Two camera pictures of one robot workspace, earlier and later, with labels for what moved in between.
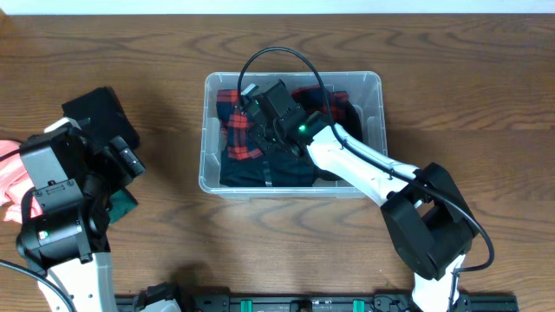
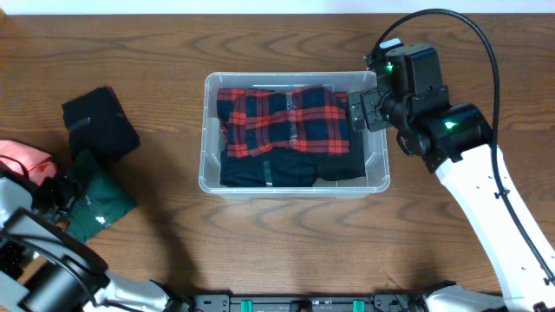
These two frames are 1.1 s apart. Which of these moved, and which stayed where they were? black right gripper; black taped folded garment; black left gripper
Moved: black left gripper; black right gripper
Stayed: black taped folded garment
